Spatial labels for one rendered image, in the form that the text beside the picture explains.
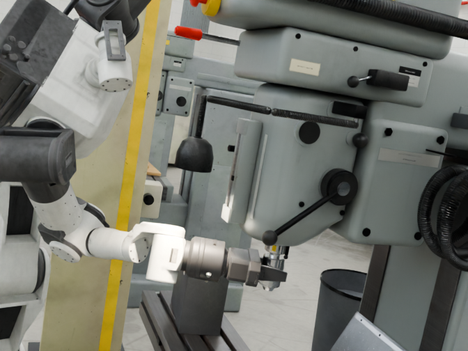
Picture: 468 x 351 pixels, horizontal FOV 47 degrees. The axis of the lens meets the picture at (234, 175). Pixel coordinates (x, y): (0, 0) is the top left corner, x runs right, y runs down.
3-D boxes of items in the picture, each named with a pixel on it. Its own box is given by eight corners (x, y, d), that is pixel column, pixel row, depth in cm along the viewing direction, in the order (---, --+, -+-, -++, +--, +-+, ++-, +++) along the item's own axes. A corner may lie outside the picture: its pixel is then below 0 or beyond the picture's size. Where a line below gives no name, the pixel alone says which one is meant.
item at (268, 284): (277, 290, 115) (282, 265, 114) (255, 284, 117) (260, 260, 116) (281, 283, 120) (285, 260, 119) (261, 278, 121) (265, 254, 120)
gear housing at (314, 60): (276, 82, 95) (287, 24, 94) (230, 76, 118) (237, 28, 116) (427, 109, 108) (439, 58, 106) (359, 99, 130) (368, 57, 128)
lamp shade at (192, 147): (166, 164, 104) (171, 131, 103) (193, 164, 109) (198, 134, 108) (192, 173, 99) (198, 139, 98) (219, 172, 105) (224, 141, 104)
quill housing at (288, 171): (258, 252, 104) (289, 85, 98) (223, 221, 122) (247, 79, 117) (342, 256, 111) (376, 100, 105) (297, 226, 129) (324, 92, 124)
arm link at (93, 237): (129, 273, 122) (72, 262, 133) (151, 236, 127) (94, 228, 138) (103, 246, 115) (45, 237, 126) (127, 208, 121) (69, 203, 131)
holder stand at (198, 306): (177, 333, 152) (189, 266, 149) (170, 301, 173) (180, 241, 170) (219, 336, 155) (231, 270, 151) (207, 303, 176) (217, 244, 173)
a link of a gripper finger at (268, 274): (284, 283, 116) (256, 278, 115) (287, 269, 115) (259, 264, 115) (285, 286, 114) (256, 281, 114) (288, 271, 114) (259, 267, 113)
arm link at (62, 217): (38, 249, 130) (11, 200, 111) (68, 207, 137) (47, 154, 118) (80, 267, 128) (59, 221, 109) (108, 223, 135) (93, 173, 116)
